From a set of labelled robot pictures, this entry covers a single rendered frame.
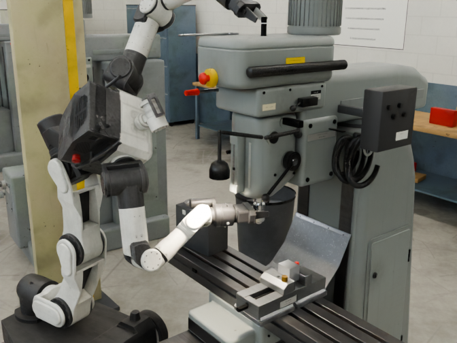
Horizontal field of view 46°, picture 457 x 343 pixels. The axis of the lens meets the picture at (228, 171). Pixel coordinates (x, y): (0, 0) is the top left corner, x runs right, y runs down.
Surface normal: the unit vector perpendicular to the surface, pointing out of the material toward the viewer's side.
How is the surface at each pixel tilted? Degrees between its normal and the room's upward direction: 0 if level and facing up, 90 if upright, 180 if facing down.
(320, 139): 90
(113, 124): 58
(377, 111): 90
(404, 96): 90
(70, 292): 90
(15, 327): 0
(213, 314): 0
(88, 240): 81
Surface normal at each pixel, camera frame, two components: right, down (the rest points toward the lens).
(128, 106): 0.71, -0.36
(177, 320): 0.01, -0.96
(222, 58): -0.79, 0.17
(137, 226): 0.51, -0.03
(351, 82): 0.62, 0.24
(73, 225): -0.56, 0.24
